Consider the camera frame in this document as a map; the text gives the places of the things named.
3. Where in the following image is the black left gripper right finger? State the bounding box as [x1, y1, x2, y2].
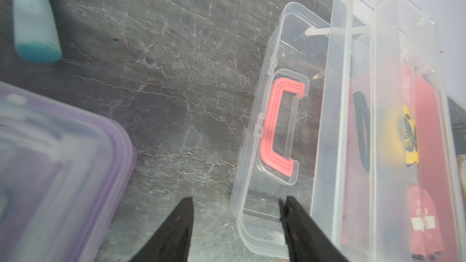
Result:
[279, 196, 347, 262]

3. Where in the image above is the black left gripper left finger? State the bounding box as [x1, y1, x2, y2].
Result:
[131, 196, 194, 262]

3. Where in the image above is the purple toolbox with clear lid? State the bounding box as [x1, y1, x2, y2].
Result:
[1, 83, 137, 262]

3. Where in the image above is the pink toolbox with clear lid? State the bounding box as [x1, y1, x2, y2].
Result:
[231, 0, 466, 262]

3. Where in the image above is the pink tape measure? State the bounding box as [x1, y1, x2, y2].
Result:
[408, 184, 444, 262]

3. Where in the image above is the yellow tape measure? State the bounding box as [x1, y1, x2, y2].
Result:
[388, 104, 419, 167]

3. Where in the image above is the teal garden trowel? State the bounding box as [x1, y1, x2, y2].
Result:
[13, 0, 62, 64]

